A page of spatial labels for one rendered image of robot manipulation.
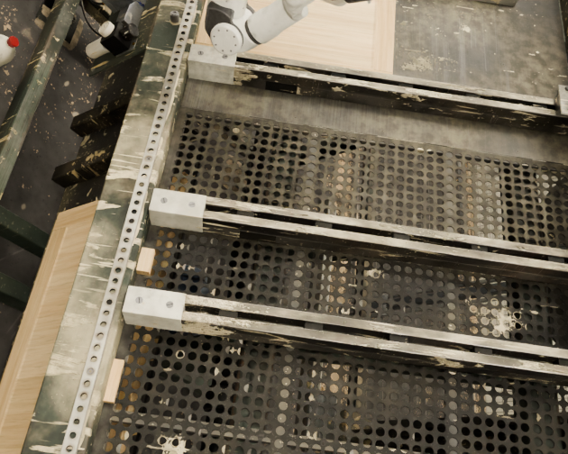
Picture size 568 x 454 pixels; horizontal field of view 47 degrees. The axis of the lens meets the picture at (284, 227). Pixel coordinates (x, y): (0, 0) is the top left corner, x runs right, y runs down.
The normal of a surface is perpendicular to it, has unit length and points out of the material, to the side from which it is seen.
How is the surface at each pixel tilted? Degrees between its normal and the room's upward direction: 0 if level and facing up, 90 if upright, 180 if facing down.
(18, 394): 90
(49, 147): 0
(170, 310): 51
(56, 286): 90
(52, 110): 0
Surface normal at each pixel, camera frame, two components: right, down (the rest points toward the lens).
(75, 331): 0.09, -0.50
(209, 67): -0.11, 0.86
